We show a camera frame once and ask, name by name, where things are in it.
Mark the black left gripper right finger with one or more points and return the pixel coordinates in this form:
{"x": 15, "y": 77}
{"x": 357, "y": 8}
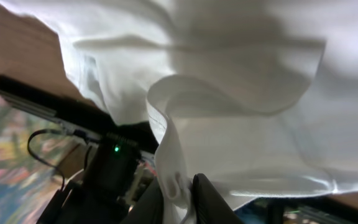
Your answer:
{"x": 210, "y": 207}

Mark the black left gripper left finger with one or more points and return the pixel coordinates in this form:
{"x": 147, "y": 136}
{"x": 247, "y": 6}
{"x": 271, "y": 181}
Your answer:
{"x": 149, "y": 208}

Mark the white t-shirt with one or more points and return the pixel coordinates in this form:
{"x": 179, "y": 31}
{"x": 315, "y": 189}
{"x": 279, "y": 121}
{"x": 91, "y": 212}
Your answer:
{"x": 260, "y": 96}

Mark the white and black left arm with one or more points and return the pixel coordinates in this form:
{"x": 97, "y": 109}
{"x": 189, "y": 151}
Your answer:
{"x": 101, "y": 183}

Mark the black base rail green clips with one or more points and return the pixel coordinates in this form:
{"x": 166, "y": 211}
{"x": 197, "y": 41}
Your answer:
{"x": 74, "y": 115}

